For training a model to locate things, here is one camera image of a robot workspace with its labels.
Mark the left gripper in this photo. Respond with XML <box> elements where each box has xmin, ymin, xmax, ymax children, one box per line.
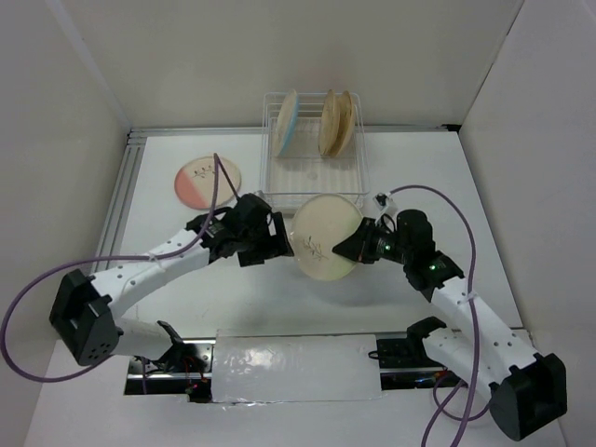
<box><xmin>237</xmin><ymin>210</ymin><xmax>293</xmax><ymax>267</ymax></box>

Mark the green and cream plate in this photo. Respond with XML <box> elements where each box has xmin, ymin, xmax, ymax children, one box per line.
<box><xmin>289</xmin><ymin>194</ymin><xmax>363</xmax><ymax>281</ymax></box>

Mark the pink and cream plate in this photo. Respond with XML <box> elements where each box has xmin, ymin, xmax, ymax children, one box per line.
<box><xmin>174</xmin><ymin>156</ymin><xmax>242</xmax><ymax>210</ymax></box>

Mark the floral cream plate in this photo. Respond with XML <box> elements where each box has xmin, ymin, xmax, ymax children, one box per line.
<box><xmin>318</xmin><ymin>89</ymin><xmax>341</xmax><ymax>156</ymax></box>
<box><xmin>333</xmin><ymin>90</ymin><xmax>355</xmax><ymax>156</ymax></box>

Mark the blue and cream plate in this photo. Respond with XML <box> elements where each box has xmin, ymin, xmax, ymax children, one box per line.
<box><xmin>274</xmin><ymin>89</ymin><xmax>299</xmax><ymax>156</ymax></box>

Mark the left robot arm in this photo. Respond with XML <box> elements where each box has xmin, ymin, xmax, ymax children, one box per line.
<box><xmin>49</xmin><ymin>194</ymin><xmax>293</xmax><ymax>372</ymax></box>

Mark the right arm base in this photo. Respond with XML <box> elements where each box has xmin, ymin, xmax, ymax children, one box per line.
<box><xmin>368</xmin><ymin>317</ymin><xmax>459</xmax><ymax>390</ymax></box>

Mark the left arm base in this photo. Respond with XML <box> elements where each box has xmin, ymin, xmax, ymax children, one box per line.
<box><xmin>124</xmin><ymin>320</ymin><xmax>215</xmax><ymax>403</ymax></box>

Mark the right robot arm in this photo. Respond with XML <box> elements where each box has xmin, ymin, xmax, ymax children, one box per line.
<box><xmin>332</xmin><ymin>210</ymin><xmax>567</xmax><ymax>441</ymax></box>

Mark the white drip tray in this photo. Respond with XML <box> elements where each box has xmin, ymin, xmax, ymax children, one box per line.
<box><xmin>260</xmin><ymin>117</ymin><xmax>370</xmax><ymax>212</ymax></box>

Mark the white taped cover panel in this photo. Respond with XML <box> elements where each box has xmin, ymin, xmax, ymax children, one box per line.
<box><xmin>211</xmin><ymin>334</ymin><xmax>382</xmax><ymax>404</ymax></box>

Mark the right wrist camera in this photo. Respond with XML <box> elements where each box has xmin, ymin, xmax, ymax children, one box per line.
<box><xmin>372</xmin><ymin>193</ymin><xmax>399</xmax><ymax>216</ymax></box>

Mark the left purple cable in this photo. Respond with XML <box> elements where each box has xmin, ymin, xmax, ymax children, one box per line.
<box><xmin>0</xmin><ymin>152</ymin><xmax>246</xmax><ymax>386</ymax></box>

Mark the white wire dish rack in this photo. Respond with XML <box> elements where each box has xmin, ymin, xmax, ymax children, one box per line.
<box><xmin>260</xmin><ymin>92</ymin><xmax>370</xmax><ymax>212</ymax></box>

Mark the aluminium frame rail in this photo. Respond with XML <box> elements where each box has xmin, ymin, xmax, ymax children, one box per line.
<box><xmin>98</xmin><ymin>126</ymin><xmax>473</xmax><ymax>255</ymax></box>

